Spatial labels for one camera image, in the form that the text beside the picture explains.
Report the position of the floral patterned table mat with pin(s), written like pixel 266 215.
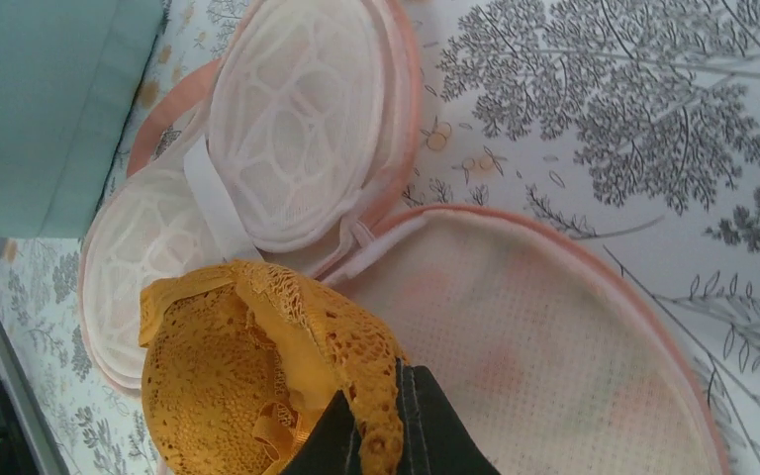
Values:
pixel 632 128

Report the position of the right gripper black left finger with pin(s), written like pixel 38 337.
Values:
pixel 333 446

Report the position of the orange lace bra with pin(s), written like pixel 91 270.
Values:
pixel 242 359

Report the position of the light blue plastic bin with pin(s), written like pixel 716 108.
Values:
pixel 69 72

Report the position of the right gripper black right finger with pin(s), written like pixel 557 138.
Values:
pixel 436 441

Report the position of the aluminium front rail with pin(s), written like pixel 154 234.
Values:
pixel 6 380

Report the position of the peach floral mesh laundry bag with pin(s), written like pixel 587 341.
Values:
pixel 294 149

